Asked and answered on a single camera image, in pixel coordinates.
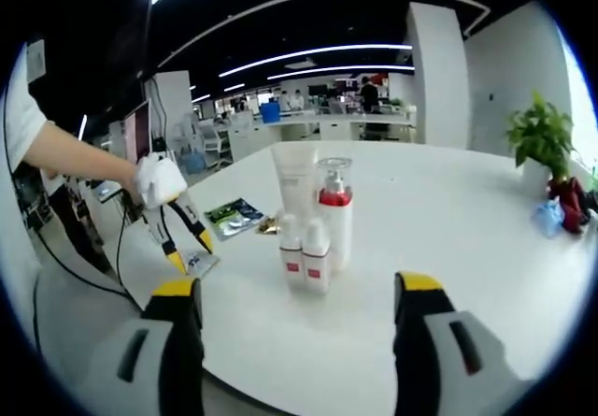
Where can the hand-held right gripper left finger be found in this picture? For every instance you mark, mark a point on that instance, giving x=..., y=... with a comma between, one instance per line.
x=180, y=364

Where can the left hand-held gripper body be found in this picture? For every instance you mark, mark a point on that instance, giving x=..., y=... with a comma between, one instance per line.
x=161, y=180

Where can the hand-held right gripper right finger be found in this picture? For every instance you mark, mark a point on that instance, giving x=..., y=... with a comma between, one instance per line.
x=420, y=364

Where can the green skincare sachet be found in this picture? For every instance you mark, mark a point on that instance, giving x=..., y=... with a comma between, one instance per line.
x=219, y=215

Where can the small clear skincare sachet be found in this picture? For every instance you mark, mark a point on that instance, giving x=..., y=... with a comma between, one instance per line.
x=203, y=264

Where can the gold skincare sachet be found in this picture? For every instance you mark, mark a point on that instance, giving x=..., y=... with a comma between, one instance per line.
x=267, y=226

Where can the small white skincare bottle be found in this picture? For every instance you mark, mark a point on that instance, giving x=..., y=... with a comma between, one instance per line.
x=290, y=262
x=317, y=266

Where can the white skincare tube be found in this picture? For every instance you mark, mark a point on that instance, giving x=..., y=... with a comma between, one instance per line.
x=294, y=187

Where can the white red-collar pump skincare bottle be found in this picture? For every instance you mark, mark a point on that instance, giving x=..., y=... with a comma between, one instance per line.
x=341, y=229

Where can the white office chair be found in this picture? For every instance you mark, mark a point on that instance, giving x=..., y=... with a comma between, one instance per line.
x=215, y=142

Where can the blue bin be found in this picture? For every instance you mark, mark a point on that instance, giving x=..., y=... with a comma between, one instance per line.
x=270, y=113

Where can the white office counter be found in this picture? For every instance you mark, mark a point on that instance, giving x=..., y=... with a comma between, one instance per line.
x=327, y=121

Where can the blue plastic bag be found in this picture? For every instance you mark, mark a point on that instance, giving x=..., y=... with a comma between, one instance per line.
x=547, y=217

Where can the potted green plant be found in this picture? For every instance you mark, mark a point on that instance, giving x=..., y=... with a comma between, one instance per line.
x=542, y=135

